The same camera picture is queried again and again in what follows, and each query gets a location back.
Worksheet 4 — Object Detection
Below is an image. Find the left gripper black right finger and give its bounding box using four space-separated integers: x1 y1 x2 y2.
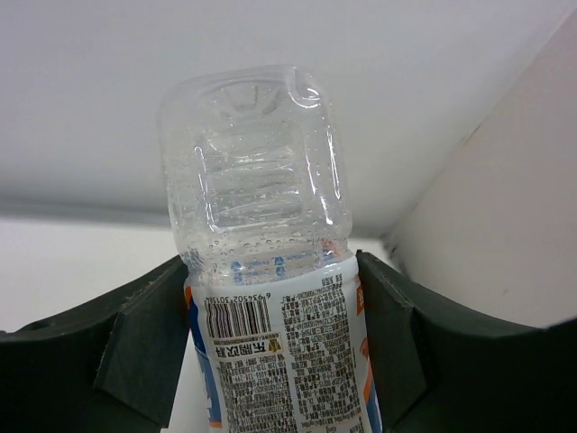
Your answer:
356 251 576 432

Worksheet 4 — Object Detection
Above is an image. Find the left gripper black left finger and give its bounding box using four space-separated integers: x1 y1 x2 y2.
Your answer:
1 256 188 432

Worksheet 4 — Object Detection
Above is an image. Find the clear labelled plastic bottle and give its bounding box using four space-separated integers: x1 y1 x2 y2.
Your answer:
158 65 383 432

